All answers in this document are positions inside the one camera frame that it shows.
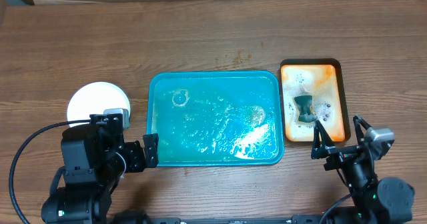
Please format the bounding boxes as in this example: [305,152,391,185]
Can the yellow green sponge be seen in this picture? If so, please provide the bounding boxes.
[294,95,317,123]

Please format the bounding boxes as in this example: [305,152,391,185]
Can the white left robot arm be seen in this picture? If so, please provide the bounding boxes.
[41,113,159,223]

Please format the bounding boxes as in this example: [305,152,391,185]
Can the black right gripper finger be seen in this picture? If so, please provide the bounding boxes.
[311,120,336,159]
[353,115,371,146]

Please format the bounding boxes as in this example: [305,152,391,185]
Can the teal plastic tray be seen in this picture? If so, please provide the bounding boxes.
[147,70,285,167]

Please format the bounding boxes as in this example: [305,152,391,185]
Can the black tray with soapy water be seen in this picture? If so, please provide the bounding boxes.
[280,58,351,143]

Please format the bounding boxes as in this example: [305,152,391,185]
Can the white plate with brown smears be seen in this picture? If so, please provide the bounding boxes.
[67,82,131,129]

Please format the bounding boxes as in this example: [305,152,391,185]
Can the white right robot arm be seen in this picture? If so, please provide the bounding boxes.
[311,115,415,223]

